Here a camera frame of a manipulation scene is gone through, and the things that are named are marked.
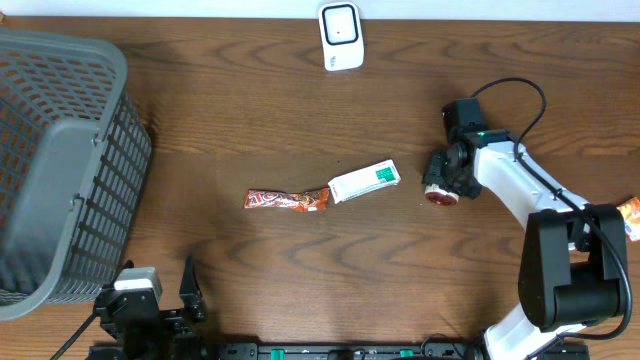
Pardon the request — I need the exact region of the green lid white jar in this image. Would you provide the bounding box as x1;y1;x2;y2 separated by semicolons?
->
424;184;459;206

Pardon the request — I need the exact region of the white green Panadol box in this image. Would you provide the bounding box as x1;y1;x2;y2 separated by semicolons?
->
328;159;401;204

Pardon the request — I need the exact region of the orange red candy wrapper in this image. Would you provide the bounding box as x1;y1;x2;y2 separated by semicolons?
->
243;188;330;213

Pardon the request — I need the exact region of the orange snack packet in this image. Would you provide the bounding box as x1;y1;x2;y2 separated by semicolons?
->
617;197;640;242

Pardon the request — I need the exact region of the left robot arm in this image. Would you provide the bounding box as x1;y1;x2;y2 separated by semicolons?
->
88;257;216;360

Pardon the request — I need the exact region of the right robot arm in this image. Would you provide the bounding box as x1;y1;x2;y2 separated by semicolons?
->
422;98;633;359

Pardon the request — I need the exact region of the white barcode scanner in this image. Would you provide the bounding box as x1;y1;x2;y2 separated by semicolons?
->
318;1;365;72

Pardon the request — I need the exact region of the grey plastic mesh basket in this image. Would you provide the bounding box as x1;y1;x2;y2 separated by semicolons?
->
1;28;152;321

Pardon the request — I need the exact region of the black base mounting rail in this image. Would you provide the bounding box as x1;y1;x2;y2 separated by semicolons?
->
214;340;592;360

